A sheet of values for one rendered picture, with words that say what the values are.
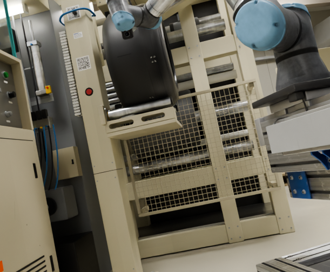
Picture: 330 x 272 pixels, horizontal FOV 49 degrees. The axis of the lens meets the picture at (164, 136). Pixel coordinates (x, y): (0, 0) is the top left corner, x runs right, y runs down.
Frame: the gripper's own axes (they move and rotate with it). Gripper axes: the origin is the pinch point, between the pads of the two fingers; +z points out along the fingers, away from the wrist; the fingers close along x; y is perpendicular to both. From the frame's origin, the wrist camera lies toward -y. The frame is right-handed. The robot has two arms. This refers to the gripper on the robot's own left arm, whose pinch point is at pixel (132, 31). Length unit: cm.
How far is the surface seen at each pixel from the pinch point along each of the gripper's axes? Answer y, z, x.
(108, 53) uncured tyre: -2.8, 10.1, 14.8
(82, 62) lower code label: 4.6, 28.0, 34.0
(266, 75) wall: 182, 708, -193
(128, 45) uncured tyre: -1.8, 8.2, 4.4
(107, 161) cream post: -50, 35, 31
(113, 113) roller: -28.3, 24.2, 20.8
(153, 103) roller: -28.3, 24.1, -0.3
